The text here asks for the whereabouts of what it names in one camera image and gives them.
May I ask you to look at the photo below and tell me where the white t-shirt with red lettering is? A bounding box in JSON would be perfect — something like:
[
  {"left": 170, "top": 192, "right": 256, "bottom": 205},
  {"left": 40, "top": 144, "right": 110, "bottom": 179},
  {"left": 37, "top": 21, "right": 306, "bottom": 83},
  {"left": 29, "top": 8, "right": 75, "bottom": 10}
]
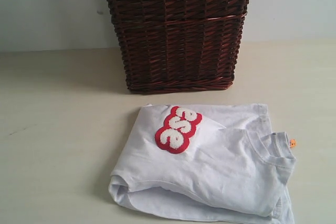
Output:
[{"left": 109, "top": 104, "right": 296, "bottom": 223}]

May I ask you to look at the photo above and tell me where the dark brown wicker basket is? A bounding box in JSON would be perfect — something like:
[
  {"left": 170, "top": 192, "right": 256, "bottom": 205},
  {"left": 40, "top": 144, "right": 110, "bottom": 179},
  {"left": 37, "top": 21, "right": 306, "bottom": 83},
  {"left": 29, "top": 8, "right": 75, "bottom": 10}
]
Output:
[{"left": 107, "top": 0, "right": 249, "bottom": 93}]

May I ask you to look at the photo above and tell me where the orange garment tag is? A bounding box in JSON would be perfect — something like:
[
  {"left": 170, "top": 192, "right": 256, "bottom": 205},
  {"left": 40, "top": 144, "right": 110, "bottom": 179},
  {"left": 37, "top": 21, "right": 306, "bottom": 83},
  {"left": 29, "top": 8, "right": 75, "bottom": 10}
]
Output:
[{"left": 289, "top": 139, "right": 297, "bottom": 148}]

